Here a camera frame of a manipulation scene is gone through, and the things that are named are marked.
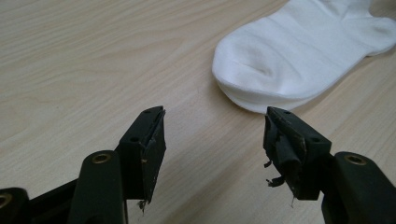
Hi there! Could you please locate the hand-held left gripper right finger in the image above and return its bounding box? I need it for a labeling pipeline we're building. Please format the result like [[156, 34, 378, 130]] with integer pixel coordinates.
[[262, 105, 332, 202]]

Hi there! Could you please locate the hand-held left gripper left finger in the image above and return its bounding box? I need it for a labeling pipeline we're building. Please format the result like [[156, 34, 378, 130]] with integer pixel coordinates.
[[116, 105, 167, 204]]

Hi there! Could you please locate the white sock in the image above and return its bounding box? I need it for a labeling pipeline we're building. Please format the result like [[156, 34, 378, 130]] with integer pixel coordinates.
[[211, 0, 396, 115]]

